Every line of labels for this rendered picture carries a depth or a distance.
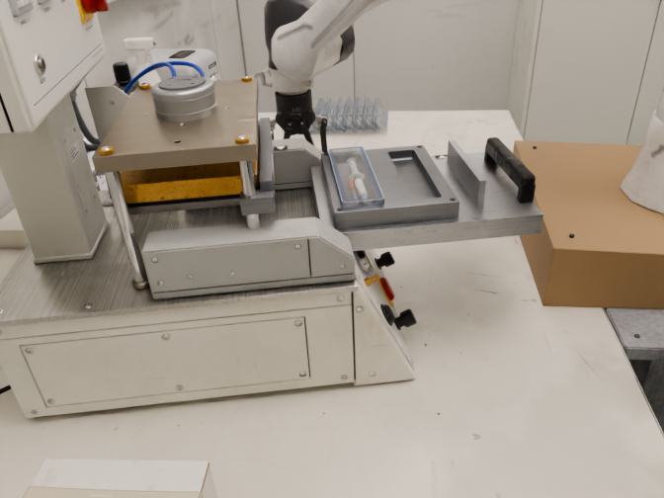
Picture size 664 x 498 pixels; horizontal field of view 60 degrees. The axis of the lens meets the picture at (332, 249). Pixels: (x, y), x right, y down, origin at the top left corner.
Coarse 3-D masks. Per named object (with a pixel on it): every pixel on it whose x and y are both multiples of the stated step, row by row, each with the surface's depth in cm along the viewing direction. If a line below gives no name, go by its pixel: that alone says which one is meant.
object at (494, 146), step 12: (492, 144) 87; (504, 144) 86; (492, 156) 87; (504, 156) 83; (516, 156) 82; (504, 168) 83; (516, 168) 79; (516, 180) 79; (528, 180) 77; (528, 192) 78
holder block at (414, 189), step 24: (384, 168) 84; (408, 168) 87; (432, 168) 84; (336, 192) 78; (384, 192) 78; (408, 192) 81; (432, 192) 80; (336, 216) 74; (360, 216) 74; (384, 216) 74; (408, 216) 75; (432, 216) 75; (456, 216) 76
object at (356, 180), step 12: (336, 156) 86; (348, 156) 86; (360, 156) 86; (336, 168) 83; (348, 168) 83; (360, 168) 82; (348, 180) 79; (360, 180) 79; (372, 180) 79; (348, 192) 76; (360, 192) 76; (372, 192) 76
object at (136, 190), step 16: (256, 160) 73; (128, 176) 70; (144, 176) 70; (160, 176) 70; (176, 176) 70; (192, 176) 69; (208, 176) 69; (224, 176) 69; (256, 176) 69; (128, 192) 69; (144, 192) 69; (160, 192) 69; (176, 192) 69; (192, 192) 70; (208, 192) 70; (224, 192) 70; (144, 208) 70; (160, 208) 70; (176, 208) 70; (192, 208) 71
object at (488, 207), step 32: (448, 160) 90; (480, 160) 91; (320, 192) 84; (480, 192) 77; (512, 192) 81; (384, 224) 75; (416, 224) 75; (448, 224) 75; (480, 224) 75; (512, 224) 76
